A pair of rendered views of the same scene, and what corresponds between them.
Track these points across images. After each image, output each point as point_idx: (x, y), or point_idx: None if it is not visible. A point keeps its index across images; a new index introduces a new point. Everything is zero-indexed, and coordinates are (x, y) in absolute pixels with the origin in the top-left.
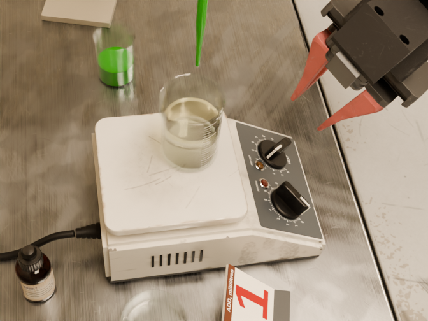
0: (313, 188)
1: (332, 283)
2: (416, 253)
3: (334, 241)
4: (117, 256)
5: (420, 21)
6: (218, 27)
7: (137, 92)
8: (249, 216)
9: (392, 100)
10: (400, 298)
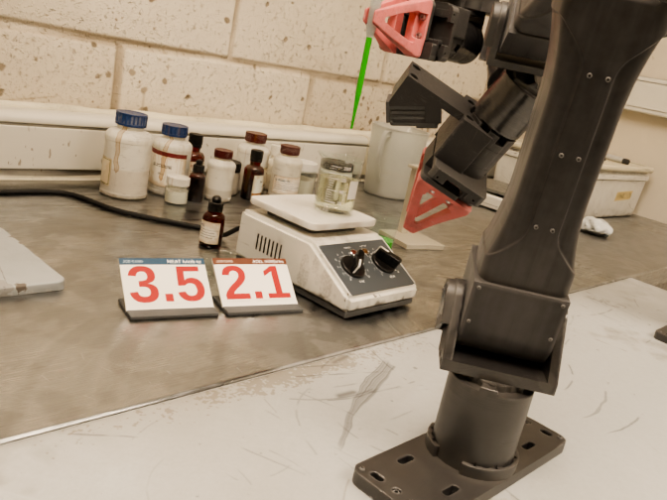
0: (398, 315)
1: (332, 326)
2: (407, 359)
3: (366, 325)
4: (244, 221)
5: (449, 98)
6: None
7: None
8: (320, 241)
9: (431, 179)
10: (357, 354)
